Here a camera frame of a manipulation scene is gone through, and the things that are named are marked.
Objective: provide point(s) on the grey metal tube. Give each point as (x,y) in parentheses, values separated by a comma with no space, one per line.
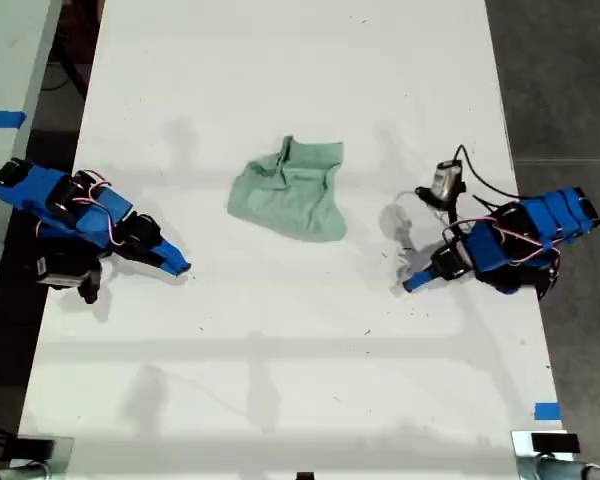
(10,472)
(580,471)

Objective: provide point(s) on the short blue tape strip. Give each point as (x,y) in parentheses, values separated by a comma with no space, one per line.
(547,411)

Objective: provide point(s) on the small black box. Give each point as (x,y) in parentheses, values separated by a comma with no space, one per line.
(305,476)

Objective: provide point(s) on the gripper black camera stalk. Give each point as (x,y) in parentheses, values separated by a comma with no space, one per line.
(437,197)
(91,290)

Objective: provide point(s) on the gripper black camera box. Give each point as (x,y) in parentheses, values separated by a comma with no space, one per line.
(60,275)
(446,179)

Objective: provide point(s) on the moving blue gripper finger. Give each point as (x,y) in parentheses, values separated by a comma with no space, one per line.
(422,284)
(162,264)

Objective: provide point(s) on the long blue tape strip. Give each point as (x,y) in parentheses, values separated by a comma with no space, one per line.
(0,119)

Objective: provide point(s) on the metal table clamp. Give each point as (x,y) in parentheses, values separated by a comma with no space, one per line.
(55,452)
(525,450)

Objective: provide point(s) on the pale green T-shirt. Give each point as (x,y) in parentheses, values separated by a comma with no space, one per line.
(290,200)

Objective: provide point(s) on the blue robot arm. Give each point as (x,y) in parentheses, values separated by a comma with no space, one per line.
(30,187)
(550,215)

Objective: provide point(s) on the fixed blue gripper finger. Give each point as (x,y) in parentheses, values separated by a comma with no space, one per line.
(172,252)
(419,279)

